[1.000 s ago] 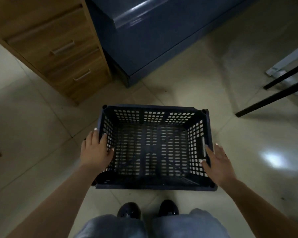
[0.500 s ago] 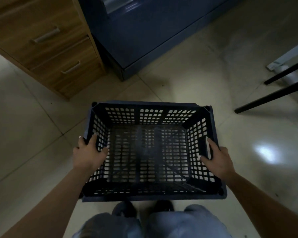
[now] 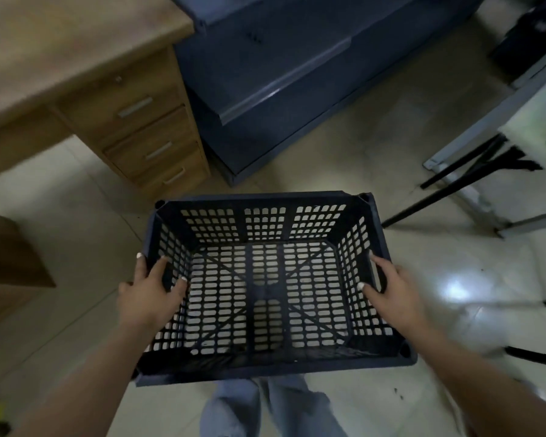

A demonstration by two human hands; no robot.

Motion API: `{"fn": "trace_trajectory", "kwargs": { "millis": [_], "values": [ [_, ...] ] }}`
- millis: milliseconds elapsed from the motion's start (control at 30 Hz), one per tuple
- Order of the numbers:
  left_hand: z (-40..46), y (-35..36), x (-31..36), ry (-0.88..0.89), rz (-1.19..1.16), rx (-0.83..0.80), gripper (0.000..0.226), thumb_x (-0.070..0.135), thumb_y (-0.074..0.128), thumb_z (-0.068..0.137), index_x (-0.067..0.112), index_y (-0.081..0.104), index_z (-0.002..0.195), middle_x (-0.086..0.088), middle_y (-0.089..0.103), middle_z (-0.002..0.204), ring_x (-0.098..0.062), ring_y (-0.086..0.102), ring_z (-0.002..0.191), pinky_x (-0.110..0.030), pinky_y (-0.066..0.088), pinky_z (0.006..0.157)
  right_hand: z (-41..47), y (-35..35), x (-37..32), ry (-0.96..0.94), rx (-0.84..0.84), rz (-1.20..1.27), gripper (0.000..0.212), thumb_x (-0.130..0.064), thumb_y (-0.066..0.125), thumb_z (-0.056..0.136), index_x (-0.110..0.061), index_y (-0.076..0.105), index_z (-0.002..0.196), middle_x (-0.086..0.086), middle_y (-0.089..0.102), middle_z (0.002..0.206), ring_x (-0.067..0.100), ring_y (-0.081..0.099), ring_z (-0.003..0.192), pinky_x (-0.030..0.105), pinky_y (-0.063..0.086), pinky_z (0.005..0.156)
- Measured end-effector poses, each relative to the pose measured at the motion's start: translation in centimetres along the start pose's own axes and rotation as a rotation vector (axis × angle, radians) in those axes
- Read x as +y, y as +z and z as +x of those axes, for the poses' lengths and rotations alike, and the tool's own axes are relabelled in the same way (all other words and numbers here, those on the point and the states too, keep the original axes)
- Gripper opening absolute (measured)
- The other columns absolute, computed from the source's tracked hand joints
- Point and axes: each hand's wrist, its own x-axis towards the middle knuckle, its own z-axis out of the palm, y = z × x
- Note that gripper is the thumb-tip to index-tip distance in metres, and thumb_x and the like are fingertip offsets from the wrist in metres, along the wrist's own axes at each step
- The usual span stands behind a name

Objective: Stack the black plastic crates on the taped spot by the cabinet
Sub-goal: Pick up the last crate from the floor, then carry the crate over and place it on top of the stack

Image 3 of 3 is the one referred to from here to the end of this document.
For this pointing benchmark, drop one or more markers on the person's left hand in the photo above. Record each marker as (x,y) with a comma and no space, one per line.
(144,300)

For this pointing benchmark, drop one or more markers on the person's right hand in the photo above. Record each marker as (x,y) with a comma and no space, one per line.
(400,300)

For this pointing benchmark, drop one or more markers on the person's left thumb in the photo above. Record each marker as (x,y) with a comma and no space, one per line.
(176,291)

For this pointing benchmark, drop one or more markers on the person's right thumb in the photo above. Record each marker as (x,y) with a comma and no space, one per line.
(371,295)

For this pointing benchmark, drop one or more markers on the person's left middle finger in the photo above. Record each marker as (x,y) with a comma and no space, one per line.
(140,266)

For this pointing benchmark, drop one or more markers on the dark blue perforated plastic crate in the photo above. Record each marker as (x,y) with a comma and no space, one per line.
(266,295)

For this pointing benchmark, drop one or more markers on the person's right forearm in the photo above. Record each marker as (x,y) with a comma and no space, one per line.
(487,386)

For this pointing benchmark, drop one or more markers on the person's left forearm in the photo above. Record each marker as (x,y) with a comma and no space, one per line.
(79,382)

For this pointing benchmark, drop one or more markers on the brown wooden cabinet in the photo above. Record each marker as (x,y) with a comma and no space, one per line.
(9,263)

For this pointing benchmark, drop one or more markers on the person's legs in blue jeans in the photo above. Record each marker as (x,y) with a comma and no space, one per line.
(273,409)

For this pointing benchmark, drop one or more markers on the wooden drawer with keyhole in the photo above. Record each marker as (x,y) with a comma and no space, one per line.
(127,102)

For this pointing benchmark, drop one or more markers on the black folding table legs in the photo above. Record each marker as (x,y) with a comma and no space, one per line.
(477,170)

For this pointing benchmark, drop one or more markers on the wooden desk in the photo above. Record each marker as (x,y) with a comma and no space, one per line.
(50,54)

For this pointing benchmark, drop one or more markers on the dark blue metal cabinet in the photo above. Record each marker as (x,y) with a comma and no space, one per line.
(300,72)

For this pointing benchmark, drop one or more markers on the black chair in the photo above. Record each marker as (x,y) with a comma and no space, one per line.
(530,31)

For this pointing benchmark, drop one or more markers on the white table with grey frame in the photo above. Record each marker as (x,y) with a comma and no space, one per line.
(534,118)

